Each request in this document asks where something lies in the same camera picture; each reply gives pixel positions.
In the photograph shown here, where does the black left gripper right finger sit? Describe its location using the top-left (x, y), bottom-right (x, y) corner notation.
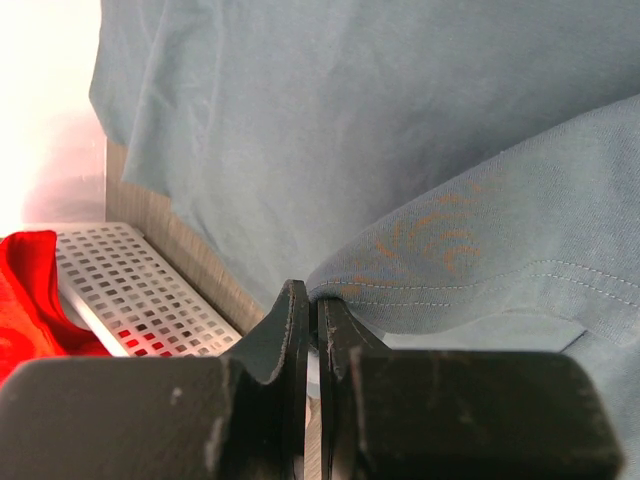
top-left (316, 299), bottom-right (623, 479)

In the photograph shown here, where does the red t shirt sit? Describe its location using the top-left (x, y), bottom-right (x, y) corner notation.
top-left (1, 230), bottom-right (109, 380)

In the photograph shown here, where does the white perforated plastic basket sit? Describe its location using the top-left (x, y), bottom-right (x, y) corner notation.
top-left (53, 221), bottom-right (243, 359)

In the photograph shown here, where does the grey-blue t shirt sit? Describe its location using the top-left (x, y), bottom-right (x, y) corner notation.
top-left (88, 0), bottom-right (640, 421)

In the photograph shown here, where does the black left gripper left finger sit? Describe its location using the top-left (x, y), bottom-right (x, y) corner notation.
top-left (1, 280), bottom-right (309, 479)

